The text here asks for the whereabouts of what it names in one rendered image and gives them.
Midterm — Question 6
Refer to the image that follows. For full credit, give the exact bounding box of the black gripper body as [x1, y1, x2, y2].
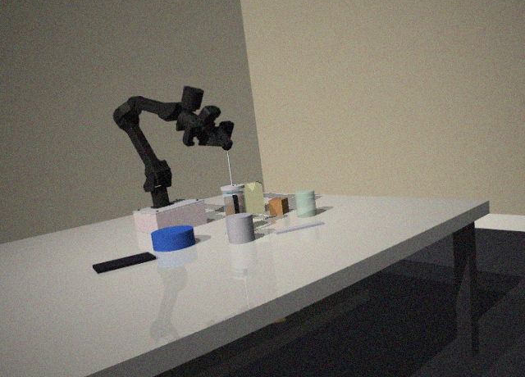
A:
[183, 116, 234, 146]

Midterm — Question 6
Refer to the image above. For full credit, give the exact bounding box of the blue cylinder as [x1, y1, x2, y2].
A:
[151, 225, 196, 252]

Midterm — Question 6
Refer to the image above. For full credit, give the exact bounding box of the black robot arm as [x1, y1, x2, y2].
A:
[112, 86, 221, 209]

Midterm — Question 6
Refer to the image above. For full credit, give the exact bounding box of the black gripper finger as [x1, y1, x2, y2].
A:
[198, 126, 225, 147]
[217, 125, 233, 144]

